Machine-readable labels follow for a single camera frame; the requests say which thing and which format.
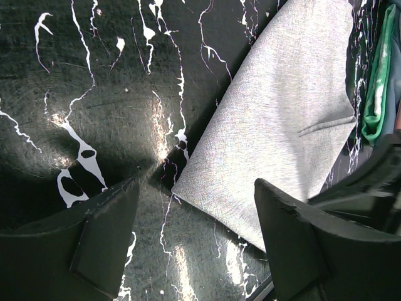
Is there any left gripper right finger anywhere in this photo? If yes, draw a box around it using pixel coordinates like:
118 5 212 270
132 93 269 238
254 179 400 300

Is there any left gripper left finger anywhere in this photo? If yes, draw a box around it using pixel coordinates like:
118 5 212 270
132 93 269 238
1 178 140 300

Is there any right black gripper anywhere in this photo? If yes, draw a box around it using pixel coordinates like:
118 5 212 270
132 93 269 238
308 134 400 234

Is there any grey cloth napkin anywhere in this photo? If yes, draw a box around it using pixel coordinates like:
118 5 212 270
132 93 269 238
172 1 356 249

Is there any stack of coloured cloths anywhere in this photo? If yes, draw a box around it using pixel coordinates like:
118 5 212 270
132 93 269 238
361 1 400 147

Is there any black marble pattern mat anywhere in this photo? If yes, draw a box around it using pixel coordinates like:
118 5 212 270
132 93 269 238
1 1 390 300

